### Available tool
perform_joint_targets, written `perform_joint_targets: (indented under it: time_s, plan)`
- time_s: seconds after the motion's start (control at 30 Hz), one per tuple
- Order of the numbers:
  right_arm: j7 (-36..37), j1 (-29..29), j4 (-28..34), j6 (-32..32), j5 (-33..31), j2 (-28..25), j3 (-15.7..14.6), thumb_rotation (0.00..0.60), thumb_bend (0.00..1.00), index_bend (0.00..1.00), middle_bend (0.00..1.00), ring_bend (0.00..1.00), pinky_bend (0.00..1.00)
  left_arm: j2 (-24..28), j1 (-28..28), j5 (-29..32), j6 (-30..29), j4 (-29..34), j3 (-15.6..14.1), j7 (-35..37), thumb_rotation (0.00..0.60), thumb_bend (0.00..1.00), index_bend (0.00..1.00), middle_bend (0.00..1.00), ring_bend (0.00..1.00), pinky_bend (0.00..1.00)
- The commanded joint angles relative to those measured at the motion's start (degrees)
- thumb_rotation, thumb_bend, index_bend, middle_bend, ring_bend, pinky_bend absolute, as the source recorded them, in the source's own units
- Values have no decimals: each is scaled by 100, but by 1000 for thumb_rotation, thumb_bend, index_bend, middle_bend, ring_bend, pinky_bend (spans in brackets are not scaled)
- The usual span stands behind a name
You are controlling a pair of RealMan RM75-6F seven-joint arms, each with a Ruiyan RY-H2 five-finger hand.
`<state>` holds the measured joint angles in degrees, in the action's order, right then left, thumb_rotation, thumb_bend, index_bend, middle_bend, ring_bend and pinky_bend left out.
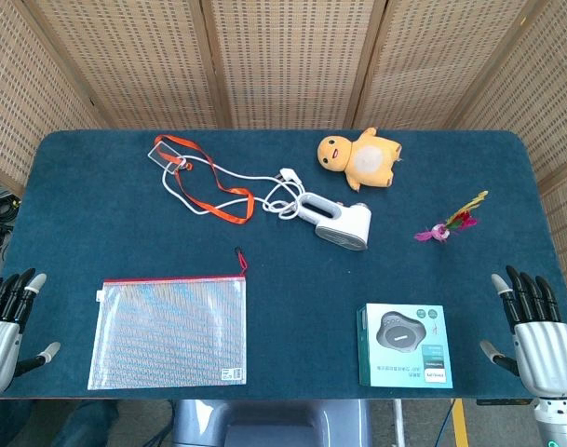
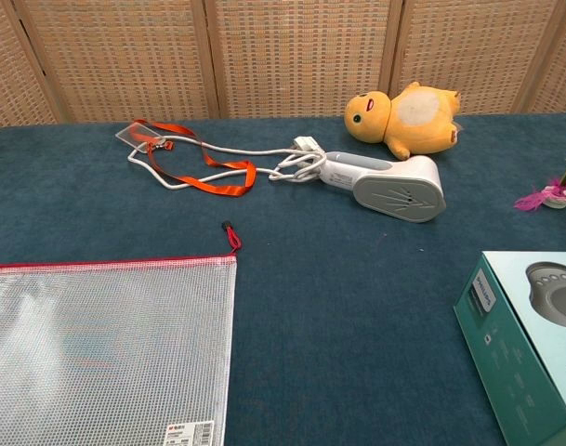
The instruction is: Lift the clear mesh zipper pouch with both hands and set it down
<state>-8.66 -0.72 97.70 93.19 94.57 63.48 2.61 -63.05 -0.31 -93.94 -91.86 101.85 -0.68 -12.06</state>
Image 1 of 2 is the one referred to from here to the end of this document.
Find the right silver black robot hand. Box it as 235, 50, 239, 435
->
479, 264, 567, 400

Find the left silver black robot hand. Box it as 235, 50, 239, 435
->
0, 267, 61, 398

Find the clear mesh zipper pouch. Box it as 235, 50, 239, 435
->
87, 246, 250, 391

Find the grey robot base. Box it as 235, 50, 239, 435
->
170, 399, 372, 447

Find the teal speaker box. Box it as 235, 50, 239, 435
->
356, 303, 454, 389

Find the white table leg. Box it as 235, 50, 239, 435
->
392, 399, 407, 447

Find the colourful feather shuttlecock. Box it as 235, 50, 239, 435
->
413, 189, 490, 244

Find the white handheld garment steamer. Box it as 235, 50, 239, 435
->
295, 193, 373, 251

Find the clear badge holder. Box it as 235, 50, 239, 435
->
147, 142, 187, 176

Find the woven folding screen panel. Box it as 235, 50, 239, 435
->
21, 0, 228, 130
203, 0, 386, 130
347, 0, 545, 130
0, 0, 102, 187
450, 0, 567, 299

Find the yellow plush toy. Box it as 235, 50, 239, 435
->
317, 127, 403, 193

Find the dark blue table cloth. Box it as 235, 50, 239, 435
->
0, 129, 567, 400

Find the orange lanyard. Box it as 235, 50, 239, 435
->
154, 134, 256, 225

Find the white power cable with plug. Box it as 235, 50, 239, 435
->
160, 155, 308, 221

